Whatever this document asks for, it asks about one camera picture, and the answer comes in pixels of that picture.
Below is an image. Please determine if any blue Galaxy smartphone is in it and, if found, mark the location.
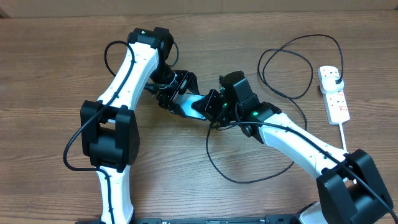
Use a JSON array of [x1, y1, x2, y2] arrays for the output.
[[177, 93, 206, 121]]

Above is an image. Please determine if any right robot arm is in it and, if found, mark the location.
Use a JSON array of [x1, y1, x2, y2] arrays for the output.
[[192, 71, 397, 224]]

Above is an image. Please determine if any white power strip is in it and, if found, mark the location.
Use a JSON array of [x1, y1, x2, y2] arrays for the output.
[[318, 65, 350, 124]]

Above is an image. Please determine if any white power strip cord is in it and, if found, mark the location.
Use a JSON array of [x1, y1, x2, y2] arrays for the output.
[[338, 123, 348, 153]]

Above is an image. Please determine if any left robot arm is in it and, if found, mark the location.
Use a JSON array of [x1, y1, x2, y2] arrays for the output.
[[80, 27, 205, 223]]

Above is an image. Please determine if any white charger plug adapter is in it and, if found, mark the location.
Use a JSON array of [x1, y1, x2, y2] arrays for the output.
[[320, 77, 345, 94]]

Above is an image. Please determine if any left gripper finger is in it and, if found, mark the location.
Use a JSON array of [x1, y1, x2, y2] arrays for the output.
[[187, 74, 200, 95], [169, 103, 187, 118]]

